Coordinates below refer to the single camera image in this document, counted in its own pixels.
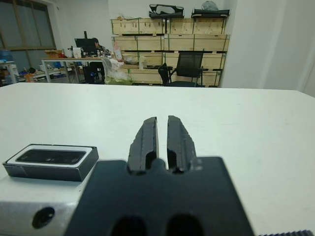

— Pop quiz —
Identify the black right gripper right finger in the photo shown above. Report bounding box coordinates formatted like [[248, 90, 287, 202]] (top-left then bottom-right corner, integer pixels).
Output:
[[166, 115, 197, 174]]

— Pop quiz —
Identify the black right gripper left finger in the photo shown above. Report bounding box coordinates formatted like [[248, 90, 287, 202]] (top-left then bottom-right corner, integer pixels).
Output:
[[127, 117, 158, 176]]

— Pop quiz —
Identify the slim black camera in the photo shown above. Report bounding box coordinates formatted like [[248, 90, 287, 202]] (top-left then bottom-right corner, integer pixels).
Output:
[[16, 149, 87, 164]]

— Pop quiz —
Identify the black box with white tray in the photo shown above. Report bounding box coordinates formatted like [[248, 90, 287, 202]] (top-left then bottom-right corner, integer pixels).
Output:
[[2, 144, 99, 182]]

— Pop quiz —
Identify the open cardboard box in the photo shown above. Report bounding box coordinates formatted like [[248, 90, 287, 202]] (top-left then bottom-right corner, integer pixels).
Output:
[[44, 50, 63, 59]]

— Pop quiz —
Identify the black waste bin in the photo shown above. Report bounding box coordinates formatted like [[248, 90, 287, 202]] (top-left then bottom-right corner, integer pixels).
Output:
[[158, 63, 170, 86]]

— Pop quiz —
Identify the yellowish plastic bag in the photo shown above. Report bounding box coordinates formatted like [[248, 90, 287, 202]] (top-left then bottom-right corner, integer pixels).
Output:
[[102, 57, 133, 85]]

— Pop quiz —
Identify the black mesh office chair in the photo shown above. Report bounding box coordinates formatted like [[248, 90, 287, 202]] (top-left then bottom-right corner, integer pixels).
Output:
[[163, 52, 206, 87]]

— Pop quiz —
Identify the black computer tower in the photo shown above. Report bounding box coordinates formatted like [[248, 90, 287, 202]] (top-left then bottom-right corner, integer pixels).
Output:
[[83, 65, 95, 83]]

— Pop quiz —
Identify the pink printed carton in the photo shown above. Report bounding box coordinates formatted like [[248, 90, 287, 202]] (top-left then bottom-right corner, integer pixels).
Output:
[[113, 41, 123, 62]]

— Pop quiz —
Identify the seated person in dark clothes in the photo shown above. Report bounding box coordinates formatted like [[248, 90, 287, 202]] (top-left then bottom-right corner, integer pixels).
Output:
[[91, 37, 111, 59]]

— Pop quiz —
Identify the white framed desk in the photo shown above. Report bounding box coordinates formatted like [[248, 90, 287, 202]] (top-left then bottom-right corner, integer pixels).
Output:
[[40, 57, 106, 84]]

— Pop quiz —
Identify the black computer monitor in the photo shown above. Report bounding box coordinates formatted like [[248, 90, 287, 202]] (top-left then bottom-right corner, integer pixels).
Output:
[[74, 38, 98, 56]]

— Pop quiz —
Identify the black moulded tray part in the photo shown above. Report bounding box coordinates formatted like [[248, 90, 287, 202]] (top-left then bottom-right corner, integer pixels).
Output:
[[148, 3, 185, 20], [191, 7, 231, 18]]

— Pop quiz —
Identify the grey wrapped bundle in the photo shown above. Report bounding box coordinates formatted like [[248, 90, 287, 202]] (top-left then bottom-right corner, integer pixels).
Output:
[[201, 0, 219, 10]]

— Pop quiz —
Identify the blue water jug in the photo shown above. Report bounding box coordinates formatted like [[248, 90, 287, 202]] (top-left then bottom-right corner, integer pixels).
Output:
[[0, 50, 14, 61]]

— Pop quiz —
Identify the large glass window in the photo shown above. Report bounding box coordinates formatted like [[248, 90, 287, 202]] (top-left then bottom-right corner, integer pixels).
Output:
[[0, 0, 56, 50]]

